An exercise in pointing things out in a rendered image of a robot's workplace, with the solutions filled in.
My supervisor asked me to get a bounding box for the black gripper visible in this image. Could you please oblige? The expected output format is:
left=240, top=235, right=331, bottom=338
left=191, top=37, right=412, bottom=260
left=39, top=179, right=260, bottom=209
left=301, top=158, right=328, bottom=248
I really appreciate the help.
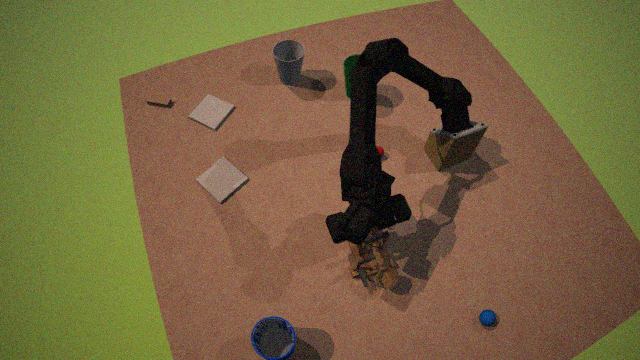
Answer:
left=326, top=194, right=412, bottom=243

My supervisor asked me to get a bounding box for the blue ball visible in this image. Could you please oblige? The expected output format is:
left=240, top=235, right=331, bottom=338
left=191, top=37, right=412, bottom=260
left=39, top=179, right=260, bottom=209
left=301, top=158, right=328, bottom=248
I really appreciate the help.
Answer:
left=479, top=309, right=496, bottom=326

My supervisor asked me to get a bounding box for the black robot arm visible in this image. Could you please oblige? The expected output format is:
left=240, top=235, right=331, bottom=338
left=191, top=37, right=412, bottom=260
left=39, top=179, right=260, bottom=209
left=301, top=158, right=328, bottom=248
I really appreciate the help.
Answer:
left=338, top=38, right=473, bottom=245

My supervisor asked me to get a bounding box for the dark grey cup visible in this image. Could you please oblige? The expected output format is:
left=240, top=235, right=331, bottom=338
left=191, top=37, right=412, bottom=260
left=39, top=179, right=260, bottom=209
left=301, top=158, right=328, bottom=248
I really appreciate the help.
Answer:
left=272, top=40, right=306, bottom=85

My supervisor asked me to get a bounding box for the green cup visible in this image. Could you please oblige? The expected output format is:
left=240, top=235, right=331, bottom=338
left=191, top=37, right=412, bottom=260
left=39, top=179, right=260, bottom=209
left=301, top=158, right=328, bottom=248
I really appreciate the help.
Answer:
left=343, top=54, right=360, bottom=98

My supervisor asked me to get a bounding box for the dark blue cup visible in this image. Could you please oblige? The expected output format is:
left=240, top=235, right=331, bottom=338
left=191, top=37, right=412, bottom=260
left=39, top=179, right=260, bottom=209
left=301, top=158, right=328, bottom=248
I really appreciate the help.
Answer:
left=251, top=316, right=295, bottom=360

